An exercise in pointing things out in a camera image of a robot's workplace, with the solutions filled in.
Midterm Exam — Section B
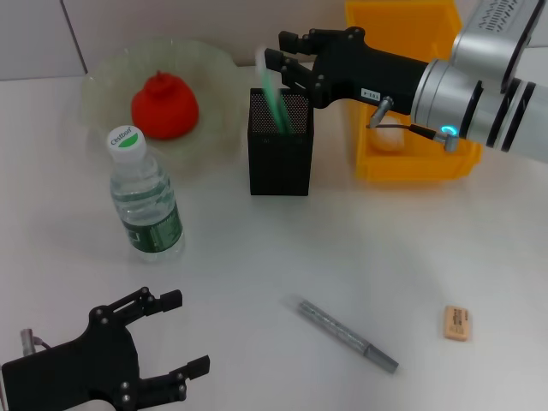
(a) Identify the white paper ball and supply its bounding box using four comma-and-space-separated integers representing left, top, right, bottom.
369, 117, 407, 152

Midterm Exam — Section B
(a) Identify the clear glass fruit plate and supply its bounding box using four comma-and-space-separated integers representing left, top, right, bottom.
80, 37, 243, 177

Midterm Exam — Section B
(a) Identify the left gripper cable with connector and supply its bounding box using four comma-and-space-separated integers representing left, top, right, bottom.
19, 326, 53, 354

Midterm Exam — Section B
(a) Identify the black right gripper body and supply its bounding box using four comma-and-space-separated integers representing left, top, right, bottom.
311, 26, 430, 116

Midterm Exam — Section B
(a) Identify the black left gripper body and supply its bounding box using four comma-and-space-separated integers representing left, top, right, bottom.
1, 305, 142, 411

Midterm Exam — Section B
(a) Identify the silver glitter pen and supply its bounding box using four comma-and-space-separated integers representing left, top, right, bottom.
297, 299, 401, 375

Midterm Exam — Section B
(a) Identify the black mesh pen holder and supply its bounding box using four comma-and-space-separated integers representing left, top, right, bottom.
247, 87, 314, 197

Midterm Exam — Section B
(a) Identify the yellow plastic storage bin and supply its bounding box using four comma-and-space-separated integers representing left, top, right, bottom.
344, 0, 483, 183

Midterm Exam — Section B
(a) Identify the clear green label water bottle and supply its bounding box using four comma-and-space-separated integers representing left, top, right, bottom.
106, 123, 188, 264

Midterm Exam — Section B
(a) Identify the beige rectangular eraser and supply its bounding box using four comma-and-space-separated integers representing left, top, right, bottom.
439, 305, 474, 343

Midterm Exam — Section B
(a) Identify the red orange fruit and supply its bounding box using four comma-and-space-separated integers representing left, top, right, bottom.
130, 69, 200, 142

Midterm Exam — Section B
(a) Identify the mint green utility knife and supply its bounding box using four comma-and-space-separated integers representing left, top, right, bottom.
253, 45, 297, 134

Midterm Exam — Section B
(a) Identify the right gripper cable with connector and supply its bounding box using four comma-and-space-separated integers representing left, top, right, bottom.
365, 95, 462, 152

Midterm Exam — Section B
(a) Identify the gripper cable with connector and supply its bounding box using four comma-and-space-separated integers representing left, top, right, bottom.
19, 326, 53, 354
365, 95, 462, 152

